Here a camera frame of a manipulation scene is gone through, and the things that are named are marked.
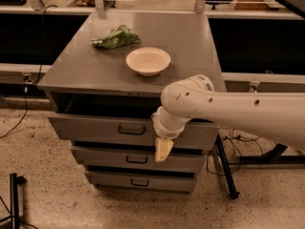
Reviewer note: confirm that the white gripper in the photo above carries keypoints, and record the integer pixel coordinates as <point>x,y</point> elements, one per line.
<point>163,131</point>

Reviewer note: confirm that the grey top drawer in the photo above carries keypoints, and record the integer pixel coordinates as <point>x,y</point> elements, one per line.
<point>128,131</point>

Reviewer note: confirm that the grey drawer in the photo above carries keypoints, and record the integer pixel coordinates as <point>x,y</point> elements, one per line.
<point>128,131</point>
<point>159,183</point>
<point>136,159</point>

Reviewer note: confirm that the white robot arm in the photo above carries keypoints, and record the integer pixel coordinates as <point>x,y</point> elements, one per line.
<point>276,116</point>

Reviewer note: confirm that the grey bottom drawer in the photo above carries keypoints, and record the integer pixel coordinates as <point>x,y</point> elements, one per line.
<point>159,183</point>

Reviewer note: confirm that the grey middle drawer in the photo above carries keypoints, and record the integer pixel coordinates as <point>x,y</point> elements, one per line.
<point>136,159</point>

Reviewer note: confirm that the grey drawer cabinet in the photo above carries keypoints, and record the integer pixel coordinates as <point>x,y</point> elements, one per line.
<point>85,80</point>

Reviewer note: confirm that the black stand leg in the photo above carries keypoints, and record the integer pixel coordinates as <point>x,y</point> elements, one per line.
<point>234,194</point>

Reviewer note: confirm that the white bowl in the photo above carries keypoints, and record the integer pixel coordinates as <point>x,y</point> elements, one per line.
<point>148,61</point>

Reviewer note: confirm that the green chip bag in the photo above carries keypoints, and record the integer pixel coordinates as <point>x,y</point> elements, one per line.
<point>118,37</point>

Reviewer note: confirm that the black stand bottom left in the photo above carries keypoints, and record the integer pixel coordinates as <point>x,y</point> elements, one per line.
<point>14,219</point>

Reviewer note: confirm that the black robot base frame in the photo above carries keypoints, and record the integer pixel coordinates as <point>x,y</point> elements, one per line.
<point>273,157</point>

